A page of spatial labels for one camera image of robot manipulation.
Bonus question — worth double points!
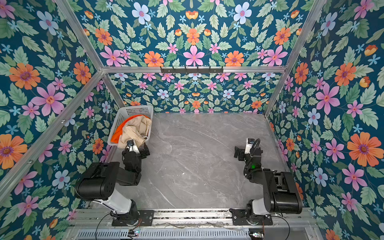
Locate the beige drawstring shorts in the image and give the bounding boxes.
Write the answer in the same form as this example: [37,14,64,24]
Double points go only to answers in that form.
[118,115,152,149]

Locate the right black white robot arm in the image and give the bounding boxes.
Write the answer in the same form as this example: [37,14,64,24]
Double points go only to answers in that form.
[234,147,303,225]

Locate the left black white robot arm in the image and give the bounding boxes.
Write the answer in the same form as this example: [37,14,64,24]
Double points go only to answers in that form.
[75,141,150,226]

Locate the orange shorts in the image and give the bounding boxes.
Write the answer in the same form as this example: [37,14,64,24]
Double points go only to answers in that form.
[110,114,151,144]

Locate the white perforated plastic basket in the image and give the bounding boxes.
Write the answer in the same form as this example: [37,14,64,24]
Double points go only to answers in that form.
[108,105,154,146]

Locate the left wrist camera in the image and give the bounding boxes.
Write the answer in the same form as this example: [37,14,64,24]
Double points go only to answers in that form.
[126,140,140,154]

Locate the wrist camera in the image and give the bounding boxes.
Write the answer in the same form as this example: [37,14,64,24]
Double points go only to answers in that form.
[245,138,261,156]
[126,140,140,154]

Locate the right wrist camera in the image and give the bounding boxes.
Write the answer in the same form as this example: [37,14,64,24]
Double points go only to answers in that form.
[245,138,261,156]

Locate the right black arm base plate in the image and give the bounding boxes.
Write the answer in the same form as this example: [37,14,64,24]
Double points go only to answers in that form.
[230,209,273,226]

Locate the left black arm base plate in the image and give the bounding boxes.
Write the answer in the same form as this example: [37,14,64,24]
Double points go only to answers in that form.
[111,209,155,227]

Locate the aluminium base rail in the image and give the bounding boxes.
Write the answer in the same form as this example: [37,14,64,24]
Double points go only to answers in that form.
[69,208,318,229]

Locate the white vented cable duct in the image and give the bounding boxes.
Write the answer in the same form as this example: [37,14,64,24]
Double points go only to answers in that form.
[76,229,251,240]

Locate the black hook rail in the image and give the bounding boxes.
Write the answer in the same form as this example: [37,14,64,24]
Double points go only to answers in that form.
[160,67,224,74]

